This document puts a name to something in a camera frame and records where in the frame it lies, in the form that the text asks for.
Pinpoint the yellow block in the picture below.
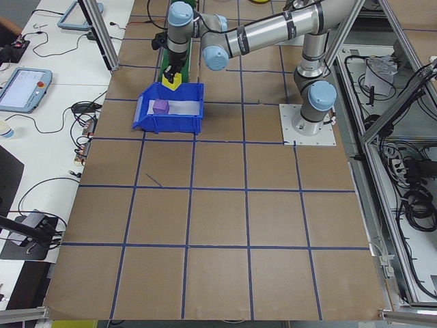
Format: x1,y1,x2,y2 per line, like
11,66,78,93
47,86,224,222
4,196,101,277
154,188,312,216
161,73,183,92

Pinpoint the purple block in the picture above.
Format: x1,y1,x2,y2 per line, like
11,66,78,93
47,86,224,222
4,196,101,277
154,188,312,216
153,98,171,115

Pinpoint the green conveyor belt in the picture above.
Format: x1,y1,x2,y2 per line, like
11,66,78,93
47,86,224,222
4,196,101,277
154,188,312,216
156,0,201,83

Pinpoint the white foam pad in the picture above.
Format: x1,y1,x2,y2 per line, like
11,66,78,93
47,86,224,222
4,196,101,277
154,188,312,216
146,98,201,117

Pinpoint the blue plastic bin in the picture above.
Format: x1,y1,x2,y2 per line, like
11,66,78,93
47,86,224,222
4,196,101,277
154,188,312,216
131,81,206,135

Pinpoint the small circuit board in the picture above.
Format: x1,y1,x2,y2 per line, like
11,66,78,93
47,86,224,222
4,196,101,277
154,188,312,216
74,140,92,163
81,118,98,137

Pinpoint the light blue teach pendant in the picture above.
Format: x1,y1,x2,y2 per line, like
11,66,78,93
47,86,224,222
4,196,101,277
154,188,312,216
57,1,104,32

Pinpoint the teach pendant with screen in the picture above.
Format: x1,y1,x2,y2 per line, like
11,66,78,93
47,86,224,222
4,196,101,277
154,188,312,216
0,67,53,113

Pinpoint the black mat with electronics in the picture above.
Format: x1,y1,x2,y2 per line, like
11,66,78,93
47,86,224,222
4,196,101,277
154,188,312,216
0,39,31,64

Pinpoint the grey box device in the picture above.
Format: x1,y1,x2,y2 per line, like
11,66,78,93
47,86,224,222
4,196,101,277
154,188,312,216
25,210,59,233

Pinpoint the white power strip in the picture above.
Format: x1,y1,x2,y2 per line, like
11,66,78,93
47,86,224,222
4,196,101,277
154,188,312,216
384,145,409,187

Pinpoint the black power brick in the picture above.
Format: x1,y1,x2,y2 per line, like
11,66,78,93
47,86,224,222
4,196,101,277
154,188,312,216
404,159,437,180

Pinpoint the aluminium profile bar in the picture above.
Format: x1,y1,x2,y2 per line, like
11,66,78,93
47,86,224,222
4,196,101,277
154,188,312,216
0,306,51,322
377,307,437,324

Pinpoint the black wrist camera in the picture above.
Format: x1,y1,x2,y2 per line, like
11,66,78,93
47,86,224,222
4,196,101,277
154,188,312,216
152,32,168,52

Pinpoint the aluminium profile post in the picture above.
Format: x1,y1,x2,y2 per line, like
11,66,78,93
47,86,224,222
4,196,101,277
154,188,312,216
77,0,120,72

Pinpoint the V-shaped metal bar frame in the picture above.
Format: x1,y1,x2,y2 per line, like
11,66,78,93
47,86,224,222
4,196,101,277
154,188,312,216
326,0,437,308

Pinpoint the black stand base plate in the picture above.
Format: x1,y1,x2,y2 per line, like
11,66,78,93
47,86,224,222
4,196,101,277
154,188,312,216
0,235,52,261

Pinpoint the black cable bundle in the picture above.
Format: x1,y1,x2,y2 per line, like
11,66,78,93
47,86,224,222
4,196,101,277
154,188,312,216
395,187,437,233

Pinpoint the grey metal bracket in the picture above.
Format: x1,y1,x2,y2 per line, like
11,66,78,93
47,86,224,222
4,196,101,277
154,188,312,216
375,238,397,279

